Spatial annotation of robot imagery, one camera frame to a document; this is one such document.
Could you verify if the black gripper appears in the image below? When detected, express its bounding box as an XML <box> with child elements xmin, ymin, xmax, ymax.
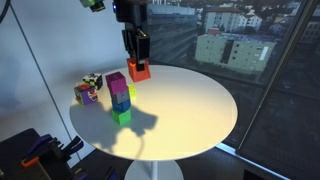
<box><xmin>112</xmin><ymin>0</ymin><xmax>151</xmax><ymax>72</ymax></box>

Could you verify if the orange hollow plastic block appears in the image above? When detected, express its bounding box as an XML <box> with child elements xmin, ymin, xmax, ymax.
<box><xmin>126</xmin><ymin>57</ymin><xmax>152</xmax><ymax>84</ymax></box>

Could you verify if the magenta plastic block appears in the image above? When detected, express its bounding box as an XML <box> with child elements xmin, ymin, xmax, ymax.
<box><xmin>105</xmin><ymin>71</ymin><xmax>129</xmax><ymax>96</ymax></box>

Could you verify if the small yellow-green plastic block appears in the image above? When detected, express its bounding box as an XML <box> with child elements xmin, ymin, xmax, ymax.
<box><xmin>127</xmin><ymin>84</ymin><xmax>137</xmax><ymax>100</ymax></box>

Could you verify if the grey plastic block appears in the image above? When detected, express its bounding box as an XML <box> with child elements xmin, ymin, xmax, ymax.
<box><xmin>111</xmin><ymin>88</ymin><xmax>131</xmax><ymax>105</ymax></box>

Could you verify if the blue plastic block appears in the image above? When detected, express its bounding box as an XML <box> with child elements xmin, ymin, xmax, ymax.
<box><xmin>111</xmin><ymin>98</ymin><xmax>132</xmax><ymax>114</ymax></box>

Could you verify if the green plastic block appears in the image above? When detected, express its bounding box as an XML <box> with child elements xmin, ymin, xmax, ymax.
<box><xmin>111</xmin><ymin>108</ymin><xmax>133</xmax><ymax>127</ymax></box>

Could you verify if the black white checkered soft cube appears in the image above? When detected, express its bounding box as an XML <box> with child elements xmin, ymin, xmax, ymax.
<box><xmin>82</xmin><ymin>72</ymin><xmax>104</xmax><ymax>91</ymax></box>

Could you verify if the purple colourful soft cube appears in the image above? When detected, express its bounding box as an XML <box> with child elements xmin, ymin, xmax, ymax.
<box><xmin>73</xmin><ymin>82</ymin><xmax>100</xmax><ymax>107</ymax></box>

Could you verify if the pale green building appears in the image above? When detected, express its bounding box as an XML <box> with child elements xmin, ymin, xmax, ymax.
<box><xmin>194</xmin><ymin>32</ymin><xmax>278</xmax><ymax>75</ymax></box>

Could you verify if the white red-roofed building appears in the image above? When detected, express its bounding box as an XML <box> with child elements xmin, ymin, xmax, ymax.
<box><xmin>203</xmin><ymin>6</ymin><xmax>264</xmax><ymax>35</ymax></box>

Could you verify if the black spring clamp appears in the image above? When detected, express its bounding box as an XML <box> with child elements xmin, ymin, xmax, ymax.
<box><xmin>61</xmin><ymin>135</ymin><xmax>85</xmax><ymax>158</ymax></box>

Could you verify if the blue orange bar clamp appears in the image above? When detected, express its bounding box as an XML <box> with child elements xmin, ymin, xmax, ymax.
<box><xmin>21</xmin><ymin>133</ymin><xmax>56</xmax><ymax>168</ymax></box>

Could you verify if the black tool cart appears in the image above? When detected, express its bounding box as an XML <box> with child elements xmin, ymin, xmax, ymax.
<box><xmin>0</xmin><ymin>127</ymin><xmax>88</xmax><ymax>180</ymax></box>

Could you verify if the white window sill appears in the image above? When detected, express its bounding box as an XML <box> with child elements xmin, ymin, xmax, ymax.
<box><xmin>214</xmin><ymin>142</ymin><xmax>292</xmax><ymax>180</ymax></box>

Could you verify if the green wrist camera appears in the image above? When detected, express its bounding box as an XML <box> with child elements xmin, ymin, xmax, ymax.
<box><xmin>79</xmin><ymin>0</ymin><xmax>107</xmax><ymax>14</ymax></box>

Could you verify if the white table pedestal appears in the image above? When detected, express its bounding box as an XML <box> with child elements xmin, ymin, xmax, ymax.
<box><xmin>124</xmin><ymin>159</ymin><xmax>185</xmax><ymax>180</ymax></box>

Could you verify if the black cable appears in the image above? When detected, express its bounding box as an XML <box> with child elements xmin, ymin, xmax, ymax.
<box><xmin>0</xmin><ymin>0</ymin><xmax>12</xmax><ymax>25</ymax></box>

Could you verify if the dark window frame post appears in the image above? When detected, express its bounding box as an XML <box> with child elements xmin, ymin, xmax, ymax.
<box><xmin>235</xmin><ymin>0</ymin><xmax>320</xmax><ymax>158</ymax></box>

